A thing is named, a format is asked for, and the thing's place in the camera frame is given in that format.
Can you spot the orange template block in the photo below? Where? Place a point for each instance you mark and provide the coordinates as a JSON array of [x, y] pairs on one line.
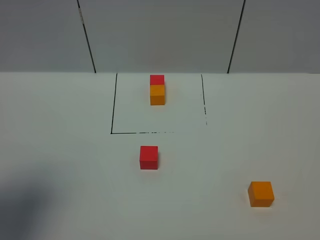
[[157, 95]]

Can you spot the red template block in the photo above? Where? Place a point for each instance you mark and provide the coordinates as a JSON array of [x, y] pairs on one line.
[[157, 79]]

